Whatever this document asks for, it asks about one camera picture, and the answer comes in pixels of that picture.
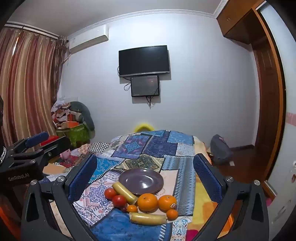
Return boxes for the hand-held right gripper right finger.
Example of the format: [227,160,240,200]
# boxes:
[193,153,270,241]

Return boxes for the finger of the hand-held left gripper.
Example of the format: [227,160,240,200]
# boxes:
[13,136,77,172]
[9,131,50,155]

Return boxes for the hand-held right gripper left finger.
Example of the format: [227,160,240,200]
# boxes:
[21,153,98,241]

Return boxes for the red tomato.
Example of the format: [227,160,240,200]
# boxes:
[112,195,127,208]
[104,188,117,200]

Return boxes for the sugarcane piece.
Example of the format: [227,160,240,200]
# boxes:
[112,181,139,204]
[129,212,167,226]

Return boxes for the large orange with sticker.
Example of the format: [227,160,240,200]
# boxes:
[158,195,177,212]

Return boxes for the purple plate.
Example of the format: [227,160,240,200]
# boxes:
[118,168,164,195]

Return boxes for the red box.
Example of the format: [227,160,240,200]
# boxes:
[40,136,61,147]

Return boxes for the pink toy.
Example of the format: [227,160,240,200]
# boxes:
[60,149,73,163]

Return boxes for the grey backpack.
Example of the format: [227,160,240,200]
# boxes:
[210,134,234,166]

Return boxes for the checkered cloth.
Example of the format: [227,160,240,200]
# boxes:
[89,142,110,154]

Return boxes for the pile of clutter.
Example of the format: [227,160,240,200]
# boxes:
[51,97,84,129]

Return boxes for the yellow orange fleece blanket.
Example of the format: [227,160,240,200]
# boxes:
[185,136,234,241]

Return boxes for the grey pillow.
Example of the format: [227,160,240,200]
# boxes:
[69,101,95,131]

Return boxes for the striped brown curtain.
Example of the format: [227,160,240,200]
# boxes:
[0,23,68,150]

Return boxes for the blue patchwork blanket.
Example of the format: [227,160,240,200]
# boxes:
[73,130,197,241]

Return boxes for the yellow plastic object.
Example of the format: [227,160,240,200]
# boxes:
[135,123,155,133]

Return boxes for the wooden wardrobe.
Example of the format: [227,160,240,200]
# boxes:
[216,0,287,187]

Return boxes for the small black monitor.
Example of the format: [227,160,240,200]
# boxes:
[131,75,160,97]

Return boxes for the white air conditioner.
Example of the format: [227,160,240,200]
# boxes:
[67,25,109,54]

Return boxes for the white wardrobe door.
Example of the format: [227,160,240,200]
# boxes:
[258,3,296,210]

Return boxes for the white curtain rail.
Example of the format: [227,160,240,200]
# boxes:
[6,21,61,39]

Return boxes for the wall-mounted black television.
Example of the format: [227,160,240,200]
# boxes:
[119,45,171,78]

